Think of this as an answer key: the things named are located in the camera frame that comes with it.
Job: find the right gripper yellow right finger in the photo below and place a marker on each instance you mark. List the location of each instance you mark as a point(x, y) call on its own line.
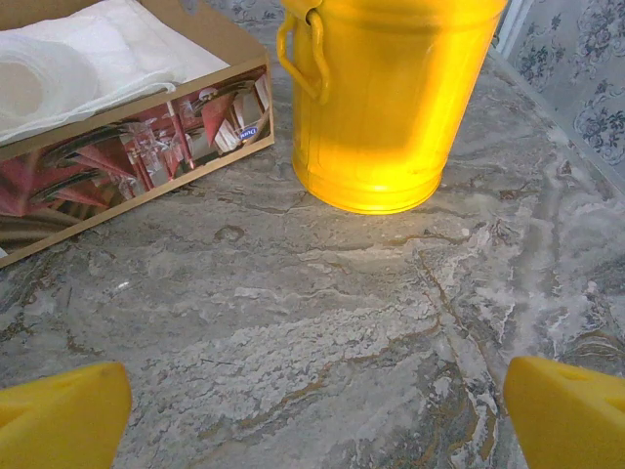
point(571, 420)

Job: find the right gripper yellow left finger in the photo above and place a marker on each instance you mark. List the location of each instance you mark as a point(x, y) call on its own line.
point(58, 420)

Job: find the aluminium frame post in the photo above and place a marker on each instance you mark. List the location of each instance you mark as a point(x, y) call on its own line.
point(505, 24)

